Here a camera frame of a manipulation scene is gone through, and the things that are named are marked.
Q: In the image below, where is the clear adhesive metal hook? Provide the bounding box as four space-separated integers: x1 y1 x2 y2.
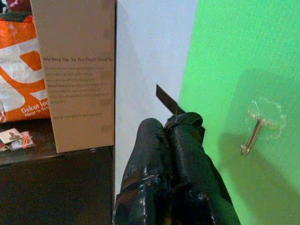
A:
240 99 288 157

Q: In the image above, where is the orange and white shopping bag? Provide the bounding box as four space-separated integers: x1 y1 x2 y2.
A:
0 17 52 124

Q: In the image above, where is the large printed cardboard pillow box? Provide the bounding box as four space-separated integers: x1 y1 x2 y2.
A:
30 0 116 153

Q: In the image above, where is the black tape strip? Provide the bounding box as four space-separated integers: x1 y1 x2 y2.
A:
156 84 186 115

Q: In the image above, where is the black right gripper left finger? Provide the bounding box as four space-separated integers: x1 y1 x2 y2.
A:
112 117 173 225

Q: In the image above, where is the green wall sheet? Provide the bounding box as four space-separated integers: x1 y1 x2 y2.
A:
179 0 300 225

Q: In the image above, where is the black glossy table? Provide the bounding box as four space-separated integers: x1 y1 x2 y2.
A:
0 119 115 225

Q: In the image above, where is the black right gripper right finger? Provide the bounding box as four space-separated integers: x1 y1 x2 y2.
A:
164 112 242 225

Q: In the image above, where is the key bunch with white tag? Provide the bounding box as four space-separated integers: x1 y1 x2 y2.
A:
0 130 36 152

